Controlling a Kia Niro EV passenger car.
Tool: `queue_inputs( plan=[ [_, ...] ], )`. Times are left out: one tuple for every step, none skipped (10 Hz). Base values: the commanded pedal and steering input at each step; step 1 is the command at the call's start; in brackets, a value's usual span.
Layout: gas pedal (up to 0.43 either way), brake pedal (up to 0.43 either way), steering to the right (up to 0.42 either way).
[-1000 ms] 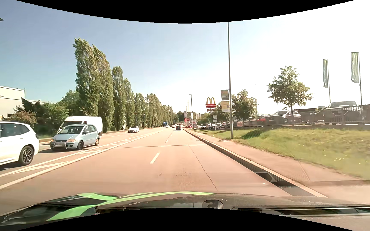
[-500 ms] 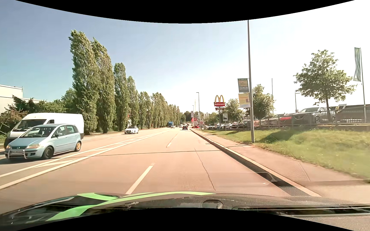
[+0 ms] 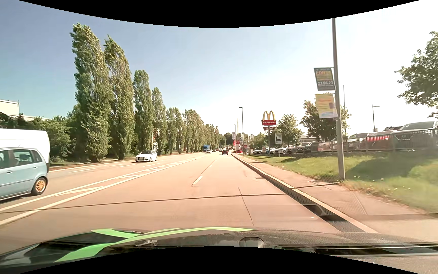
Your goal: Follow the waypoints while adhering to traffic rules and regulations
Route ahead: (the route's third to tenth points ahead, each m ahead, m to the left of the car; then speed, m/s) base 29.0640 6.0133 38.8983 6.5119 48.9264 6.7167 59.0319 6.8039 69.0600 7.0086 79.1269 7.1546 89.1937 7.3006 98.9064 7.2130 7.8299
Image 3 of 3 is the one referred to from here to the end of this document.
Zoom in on grass verge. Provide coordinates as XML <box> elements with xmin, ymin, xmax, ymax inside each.
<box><xmin>49</xmin><ymin>154</ymin><xmax>155</xmax><ymax>168</ymax></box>

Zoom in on leafy green tree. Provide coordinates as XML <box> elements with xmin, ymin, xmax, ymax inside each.
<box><xmin>300</xmin><ymin>99</ymin><xmax>353</xmax><ymax>142</ymax></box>
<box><xmin>395</xmin><ymin>24</ymin><xmax>438</xmax><ymax>123</ymax></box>
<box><xmin>275</xmin><ymin>113</ymin><xmax>304</xmax><ymax>147</ymax></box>

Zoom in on row of parked cars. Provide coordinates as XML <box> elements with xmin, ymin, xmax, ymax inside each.
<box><xmin>251</xmin><ymin>121</ymin><xmax>438</xmax><ymax>155</ymax></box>

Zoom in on tall restaurant sign pylon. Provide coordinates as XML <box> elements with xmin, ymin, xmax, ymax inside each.
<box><xmin>261</xmin><ymin>110</ymin><xmax>277</xmax><ymax>154</ymax></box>

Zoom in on white van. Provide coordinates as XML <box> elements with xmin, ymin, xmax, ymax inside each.
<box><xmin>0</xmin><ymin>127</ymin><xmax>51</xmax><ymax>168</ymax></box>

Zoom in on car's own bonnet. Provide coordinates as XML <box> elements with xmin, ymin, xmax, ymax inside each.
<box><xmin>0</xmin><ymin>227</ymin><xmax>438</xmax><ymax>273</ymax></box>

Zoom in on green bushes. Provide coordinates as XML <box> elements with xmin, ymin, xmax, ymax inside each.
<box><xmin>0</xmin><ymin>110</ymin><xmax>76</xmax><ymax>163</ymax></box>

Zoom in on light blue car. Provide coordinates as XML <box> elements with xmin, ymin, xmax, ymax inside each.
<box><xmin>0</xmin><ymin>147</ymin><xmax>49</xmax><ymax>206</ymax></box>

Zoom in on grey lamp post with posters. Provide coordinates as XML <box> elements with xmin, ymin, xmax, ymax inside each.
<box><xmin>314</xmin><ymin>18</ymin><xmax>346</xmax><ymax>181</ymax></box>

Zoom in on row of tall poplar trees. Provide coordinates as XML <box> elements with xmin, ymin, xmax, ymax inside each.
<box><xmin>65</xmin><ymin>23</ymin><xmax>227</xmax><ymax>163</ymax></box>

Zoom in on white car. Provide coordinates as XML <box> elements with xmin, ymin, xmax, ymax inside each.
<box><xmin>135</xmin><ymin>150</ymin><xmax>158</xmax><ymax>163</ymax></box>

